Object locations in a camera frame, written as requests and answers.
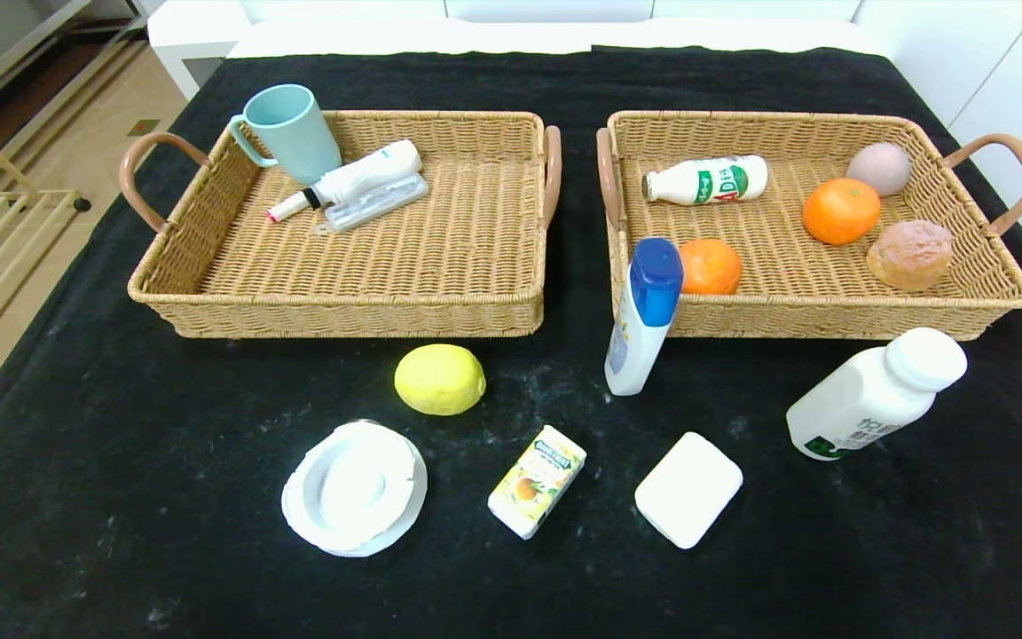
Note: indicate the white bottle blue cap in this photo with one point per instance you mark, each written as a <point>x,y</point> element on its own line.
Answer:
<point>640,346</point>

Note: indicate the white soap bar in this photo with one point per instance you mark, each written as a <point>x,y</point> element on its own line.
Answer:
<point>688,490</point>

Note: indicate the large white milk bottle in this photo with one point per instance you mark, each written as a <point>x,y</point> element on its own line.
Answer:
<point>866,399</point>

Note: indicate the yellow lemon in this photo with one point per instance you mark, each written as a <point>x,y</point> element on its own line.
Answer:
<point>440,380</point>

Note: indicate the small yellow juice carton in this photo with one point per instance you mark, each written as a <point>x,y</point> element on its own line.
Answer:
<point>536,482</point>

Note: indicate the clear plastic toothbrush case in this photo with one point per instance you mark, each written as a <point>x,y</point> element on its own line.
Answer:
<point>382,202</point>

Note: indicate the orange fruit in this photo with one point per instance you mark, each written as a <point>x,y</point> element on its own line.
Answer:
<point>841,211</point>
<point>713,266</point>

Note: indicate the white tube red tip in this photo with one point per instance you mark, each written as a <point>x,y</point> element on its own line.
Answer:
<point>360,173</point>

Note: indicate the small white green-label bottle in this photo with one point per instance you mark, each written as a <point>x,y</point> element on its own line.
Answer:
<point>706,180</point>

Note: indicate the light blue mug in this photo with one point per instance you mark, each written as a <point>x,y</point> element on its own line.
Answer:
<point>294,133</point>

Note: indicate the black tablecloth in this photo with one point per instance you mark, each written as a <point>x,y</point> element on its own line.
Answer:
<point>209,444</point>

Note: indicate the pale pink egg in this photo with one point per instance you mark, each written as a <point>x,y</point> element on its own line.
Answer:
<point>879,169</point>

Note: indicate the brown bread bun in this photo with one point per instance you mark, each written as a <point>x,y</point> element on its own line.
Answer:
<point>910,256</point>

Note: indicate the white table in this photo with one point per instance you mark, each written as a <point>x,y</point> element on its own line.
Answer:
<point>169,35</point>

